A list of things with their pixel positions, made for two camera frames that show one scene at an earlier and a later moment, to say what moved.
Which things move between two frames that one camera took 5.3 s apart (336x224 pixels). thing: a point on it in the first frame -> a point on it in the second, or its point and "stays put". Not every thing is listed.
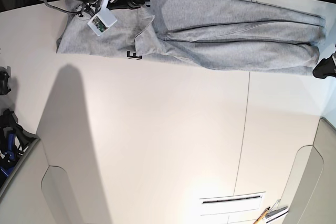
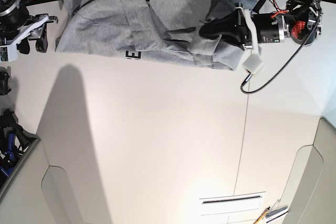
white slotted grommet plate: (229, 203) stays put
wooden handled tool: (259, 219) stays put
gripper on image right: (334, 59) -> (251, 29)
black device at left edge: (5, 81) stays put
